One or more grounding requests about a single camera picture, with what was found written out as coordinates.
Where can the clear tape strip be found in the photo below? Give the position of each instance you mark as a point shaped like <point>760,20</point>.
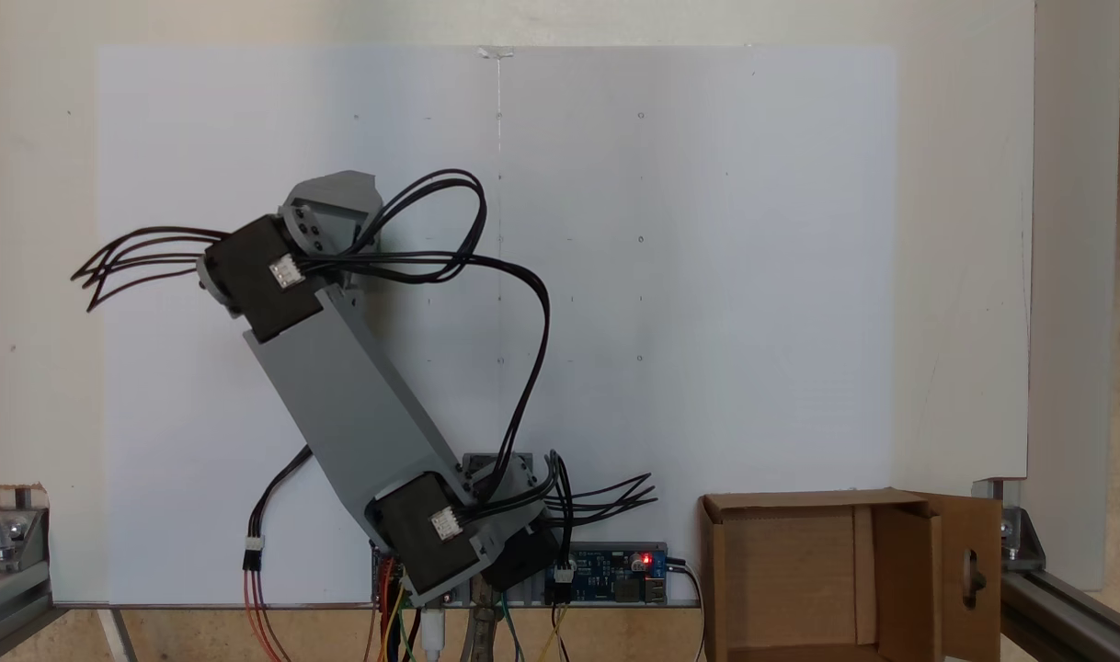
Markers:
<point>496,52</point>

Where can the green circuit board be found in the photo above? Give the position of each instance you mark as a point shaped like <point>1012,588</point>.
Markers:
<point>381,575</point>

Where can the white paper sheet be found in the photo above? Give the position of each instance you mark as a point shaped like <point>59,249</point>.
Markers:
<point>753,276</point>

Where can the blue circuit board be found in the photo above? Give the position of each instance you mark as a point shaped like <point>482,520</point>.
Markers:
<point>606,565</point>

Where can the metal table clamp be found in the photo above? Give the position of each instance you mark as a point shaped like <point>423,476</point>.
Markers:
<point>480,634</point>

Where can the grey metal bar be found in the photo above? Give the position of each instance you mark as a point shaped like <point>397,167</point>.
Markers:
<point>119,634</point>

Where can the brown cardboard box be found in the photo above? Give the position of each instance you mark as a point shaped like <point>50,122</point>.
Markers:
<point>781,570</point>

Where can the aluminium corner bracket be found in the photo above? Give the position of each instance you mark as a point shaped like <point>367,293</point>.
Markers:
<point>1020,538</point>
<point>13,538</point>

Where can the aluminium extrusion rail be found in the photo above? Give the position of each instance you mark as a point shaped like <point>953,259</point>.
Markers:
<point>1066,621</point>
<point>8,602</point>

